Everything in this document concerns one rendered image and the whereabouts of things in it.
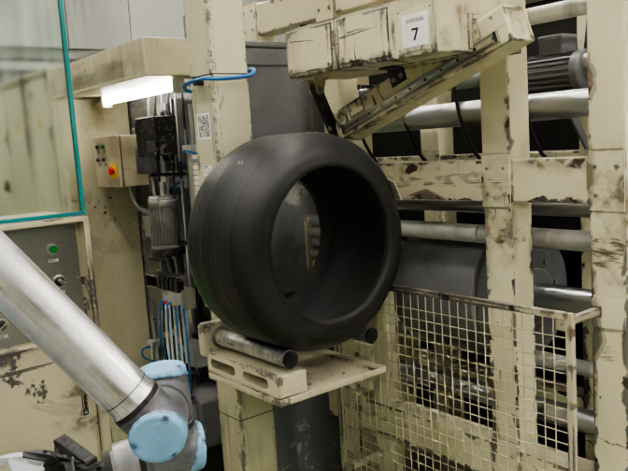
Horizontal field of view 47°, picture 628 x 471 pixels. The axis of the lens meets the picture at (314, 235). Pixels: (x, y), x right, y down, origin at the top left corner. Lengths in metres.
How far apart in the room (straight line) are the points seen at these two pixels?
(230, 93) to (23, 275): 1.13
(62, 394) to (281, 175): 1.02
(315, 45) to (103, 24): 9.78
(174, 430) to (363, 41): 1.19
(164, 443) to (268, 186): 0.74
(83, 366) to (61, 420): 1.19
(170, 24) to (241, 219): 10.69
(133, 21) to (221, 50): 9.92
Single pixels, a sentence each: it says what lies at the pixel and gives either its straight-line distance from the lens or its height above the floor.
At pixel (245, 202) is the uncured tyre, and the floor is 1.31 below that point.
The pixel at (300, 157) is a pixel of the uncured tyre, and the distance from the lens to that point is 1.79.
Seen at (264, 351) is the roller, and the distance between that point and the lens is 1.91.
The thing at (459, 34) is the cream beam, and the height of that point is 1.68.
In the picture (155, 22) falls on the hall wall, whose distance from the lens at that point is 12.22.
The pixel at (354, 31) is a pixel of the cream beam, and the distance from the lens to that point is 2.02.
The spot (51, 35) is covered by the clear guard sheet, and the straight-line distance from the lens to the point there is 2.33.
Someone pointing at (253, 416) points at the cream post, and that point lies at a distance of 2.29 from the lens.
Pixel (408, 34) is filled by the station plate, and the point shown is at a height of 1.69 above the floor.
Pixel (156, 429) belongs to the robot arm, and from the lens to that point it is 1.20.
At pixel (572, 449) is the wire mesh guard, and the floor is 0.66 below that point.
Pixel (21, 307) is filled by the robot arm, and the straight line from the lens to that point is 1.17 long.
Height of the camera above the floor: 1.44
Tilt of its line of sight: 7 degrees down
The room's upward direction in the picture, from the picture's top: 4 degrees counter-clockwise
